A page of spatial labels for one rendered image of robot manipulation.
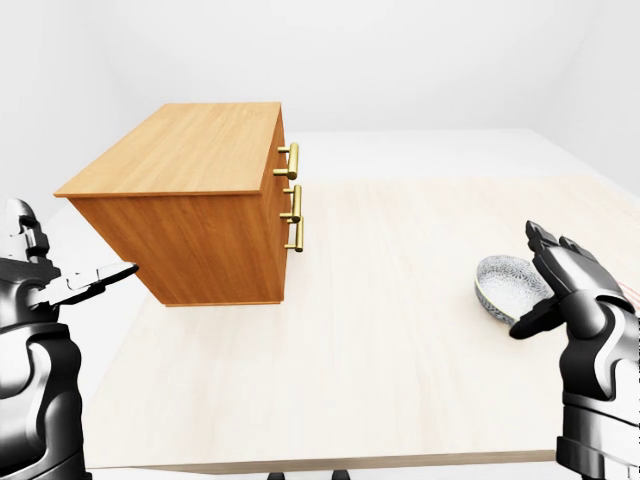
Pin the white plate with red rings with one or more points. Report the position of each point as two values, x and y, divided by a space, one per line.
631 295

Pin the dark patterned bowl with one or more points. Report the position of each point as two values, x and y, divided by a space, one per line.
507 285

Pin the wooden cabinet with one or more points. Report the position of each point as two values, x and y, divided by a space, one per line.
180 160

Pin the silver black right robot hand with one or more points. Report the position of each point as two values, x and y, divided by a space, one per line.
585 300

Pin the small dark shape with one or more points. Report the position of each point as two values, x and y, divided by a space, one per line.
283 476
341 475

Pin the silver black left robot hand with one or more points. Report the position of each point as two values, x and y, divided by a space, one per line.
25 285

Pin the wooden drawer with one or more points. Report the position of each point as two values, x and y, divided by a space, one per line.
280 231
274 187

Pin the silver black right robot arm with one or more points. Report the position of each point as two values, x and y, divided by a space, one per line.
595 400

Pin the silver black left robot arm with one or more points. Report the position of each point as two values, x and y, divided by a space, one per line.
35 400

